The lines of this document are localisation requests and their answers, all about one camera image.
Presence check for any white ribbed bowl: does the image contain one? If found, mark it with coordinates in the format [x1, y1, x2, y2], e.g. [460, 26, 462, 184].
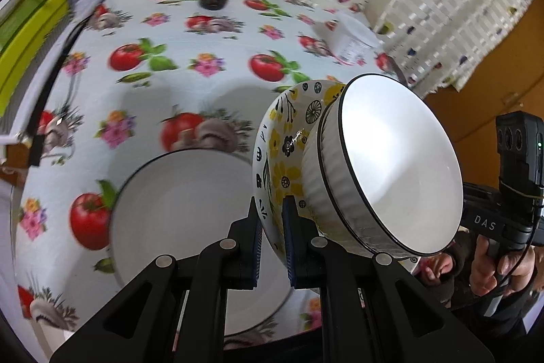
[300, 74, 464, 259]

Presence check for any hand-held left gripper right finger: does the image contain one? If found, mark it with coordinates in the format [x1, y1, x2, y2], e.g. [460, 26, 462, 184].
[281, 195, 496, 363]

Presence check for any yellow floral bowl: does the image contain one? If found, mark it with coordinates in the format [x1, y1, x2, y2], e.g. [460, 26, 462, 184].
[252, 80, 421, 276]

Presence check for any white plastic tub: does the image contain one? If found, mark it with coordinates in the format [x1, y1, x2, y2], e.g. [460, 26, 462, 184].
[312, 13, 383, 66]

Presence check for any person's right hand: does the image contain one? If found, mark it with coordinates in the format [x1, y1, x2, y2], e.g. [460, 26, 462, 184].
[470, 237, 538, 298]

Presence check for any black strap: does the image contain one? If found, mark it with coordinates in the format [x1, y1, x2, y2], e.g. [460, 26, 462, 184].
[28, 8, 99, 168]

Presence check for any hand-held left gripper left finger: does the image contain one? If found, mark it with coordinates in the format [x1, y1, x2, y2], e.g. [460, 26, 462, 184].
[50, 196, 262, 363]

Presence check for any tomato print tablecloth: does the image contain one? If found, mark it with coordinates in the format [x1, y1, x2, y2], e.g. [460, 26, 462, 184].
[11, 0, 421, 351]

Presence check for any white black-rimmed plate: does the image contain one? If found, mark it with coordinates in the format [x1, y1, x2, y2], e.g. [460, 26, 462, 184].
[108, 149, 294, 336]

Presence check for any person's right forearm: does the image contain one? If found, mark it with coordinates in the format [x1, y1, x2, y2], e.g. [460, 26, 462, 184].
[450, 278, 540, 363]

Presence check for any brown wooden door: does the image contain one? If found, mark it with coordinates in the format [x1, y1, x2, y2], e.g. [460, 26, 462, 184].
[419, 0, 544, 194]

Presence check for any thin black cable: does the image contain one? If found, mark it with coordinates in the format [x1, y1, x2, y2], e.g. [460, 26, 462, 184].
[494, 193, 544, 296]

